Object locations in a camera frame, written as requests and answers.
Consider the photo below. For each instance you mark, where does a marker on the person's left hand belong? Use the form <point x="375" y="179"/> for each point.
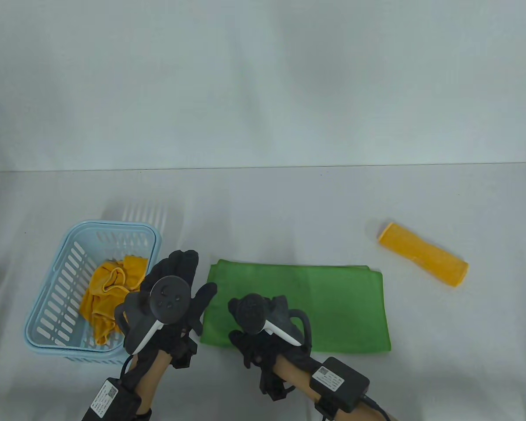
<point x="182" y="267"/>

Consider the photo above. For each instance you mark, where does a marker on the person's right hand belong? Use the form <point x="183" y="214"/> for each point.
<point x="254" y="346"/>

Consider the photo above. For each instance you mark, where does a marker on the orange cloth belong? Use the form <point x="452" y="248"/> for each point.
<point x="109" y="294"/>

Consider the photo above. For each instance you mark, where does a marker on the green towel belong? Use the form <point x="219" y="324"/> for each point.
<point x="324" y="307"/>

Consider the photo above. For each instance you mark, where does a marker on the yellow square towel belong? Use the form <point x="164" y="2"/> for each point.
<point x="425" y="254"/>

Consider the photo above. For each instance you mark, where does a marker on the person's right forearm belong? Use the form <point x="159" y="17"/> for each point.
<point x="298" y="379"/>

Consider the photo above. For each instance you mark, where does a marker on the black and white controller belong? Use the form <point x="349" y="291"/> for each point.
<point x="254" y="311"/>
<point x="168" y="298"/>

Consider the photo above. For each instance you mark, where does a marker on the black sensor box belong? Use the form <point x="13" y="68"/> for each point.
<point x="111" y="401"/>
<point x="339" y="381"/>

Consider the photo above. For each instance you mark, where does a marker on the light blue plastic basket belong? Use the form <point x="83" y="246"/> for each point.
<point x="48" y="302"/>

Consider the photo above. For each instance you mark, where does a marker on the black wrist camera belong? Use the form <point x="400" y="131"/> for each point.
<point x="185" y="353"/>
<point x="276" y="386"/>

